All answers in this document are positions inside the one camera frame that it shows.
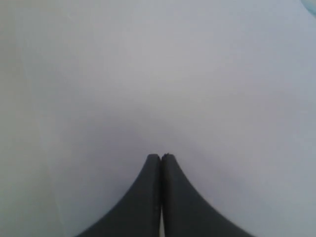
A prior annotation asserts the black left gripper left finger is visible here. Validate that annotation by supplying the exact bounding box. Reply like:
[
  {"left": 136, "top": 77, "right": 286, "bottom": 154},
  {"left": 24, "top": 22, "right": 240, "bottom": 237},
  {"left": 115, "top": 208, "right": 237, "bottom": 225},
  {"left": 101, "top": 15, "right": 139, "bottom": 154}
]
[{"left": 79, "top": 154, "right": 161, "bottom": 237}]

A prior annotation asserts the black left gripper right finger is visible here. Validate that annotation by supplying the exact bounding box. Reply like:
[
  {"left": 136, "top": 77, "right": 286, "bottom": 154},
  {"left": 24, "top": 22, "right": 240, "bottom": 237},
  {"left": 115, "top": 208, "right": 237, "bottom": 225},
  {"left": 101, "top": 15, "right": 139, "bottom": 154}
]
[{"left": 161, "top": 154, "right": 251, "bottom": 237}]

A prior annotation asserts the white paper sheet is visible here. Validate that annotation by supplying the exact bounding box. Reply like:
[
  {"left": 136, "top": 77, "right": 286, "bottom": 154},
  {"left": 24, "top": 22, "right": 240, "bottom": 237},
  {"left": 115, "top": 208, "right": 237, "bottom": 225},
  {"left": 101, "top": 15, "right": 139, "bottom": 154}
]
[{"left": 0, "top": 0, "right": 316, "bottom": 237}]

